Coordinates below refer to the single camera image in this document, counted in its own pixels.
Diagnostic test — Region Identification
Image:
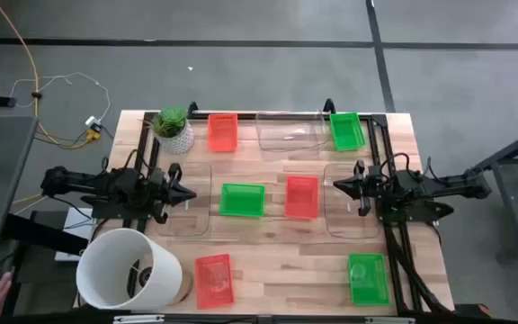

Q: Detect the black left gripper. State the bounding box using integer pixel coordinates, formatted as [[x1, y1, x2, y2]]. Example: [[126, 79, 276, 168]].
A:
[[150, 162, 197, 225]]

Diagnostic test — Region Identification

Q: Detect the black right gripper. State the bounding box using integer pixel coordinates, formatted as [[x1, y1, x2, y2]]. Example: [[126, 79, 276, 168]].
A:
[[333, 159, 381, 217]]

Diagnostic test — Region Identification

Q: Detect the clear plastic bin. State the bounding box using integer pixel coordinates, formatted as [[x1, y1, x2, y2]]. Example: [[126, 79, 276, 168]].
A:
[[322, 161, 381, 240], [255, 110, 331, 154], [154, 161, 213, 239]]

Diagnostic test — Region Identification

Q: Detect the red plastic mesh basket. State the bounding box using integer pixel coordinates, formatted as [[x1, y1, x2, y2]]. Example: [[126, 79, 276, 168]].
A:
[[193, 253, 236, 311], [284, 175, 321, 221], [207, 112, 239, 153]]

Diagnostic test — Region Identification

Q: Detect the green plastic mesh basket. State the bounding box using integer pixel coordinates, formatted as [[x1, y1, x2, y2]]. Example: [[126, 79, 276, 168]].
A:
[[347, 252, 391, 308], [329, 112, 368, 152], [219, 182, 266, 219]]

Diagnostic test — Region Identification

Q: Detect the white lamp shade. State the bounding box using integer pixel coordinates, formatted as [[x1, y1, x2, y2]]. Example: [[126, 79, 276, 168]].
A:
[[76, 227, 183, 311]]

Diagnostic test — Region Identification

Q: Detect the green succulent in white pot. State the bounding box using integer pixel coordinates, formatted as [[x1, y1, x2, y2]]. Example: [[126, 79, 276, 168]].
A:
[[144, 105, 196, 155]]

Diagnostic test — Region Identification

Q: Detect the round wooden lamp base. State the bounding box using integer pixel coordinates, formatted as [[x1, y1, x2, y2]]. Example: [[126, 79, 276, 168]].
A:
[[168, 268, 194, 305]]

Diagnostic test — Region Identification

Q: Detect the white flat box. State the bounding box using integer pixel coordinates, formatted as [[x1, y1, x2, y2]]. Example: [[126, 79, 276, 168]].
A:
[[54, 206, 96, 262]]

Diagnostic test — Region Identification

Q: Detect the black metal beam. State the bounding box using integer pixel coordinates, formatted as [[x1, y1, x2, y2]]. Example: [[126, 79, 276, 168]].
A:
[[2, 211, 90, 257]]

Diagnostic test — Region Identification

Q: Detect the black aluminium rail frame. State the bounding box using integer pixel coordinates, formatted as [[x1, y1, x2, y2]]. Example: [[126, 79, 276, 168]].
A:
[[121, 110, 456, 316]]

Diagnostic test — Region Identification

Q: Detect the silver metal bracket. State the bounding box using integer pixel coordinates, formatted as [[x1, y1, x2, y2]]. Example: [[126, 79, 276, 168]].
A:
[[364, 316, 416, 324], [112, 314, 165, 324]]

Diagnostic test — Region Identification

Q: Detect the thin white cable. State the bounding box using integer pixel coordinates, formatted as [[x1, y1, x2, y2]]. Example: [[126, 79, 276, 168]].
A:
[[9, 71, 112, 125]]

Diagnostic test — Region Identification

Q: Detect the black metal desk frame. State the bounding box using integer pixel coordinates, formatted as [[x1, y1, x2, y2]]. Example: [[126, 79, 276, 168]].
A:
[[465, 121, 518, 262]]

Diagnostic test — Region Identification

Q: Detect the yellow cable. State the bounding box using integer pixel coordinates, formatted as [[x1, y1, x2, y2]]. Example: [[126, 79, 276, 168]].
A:
[[0, 0, 103, 206]]

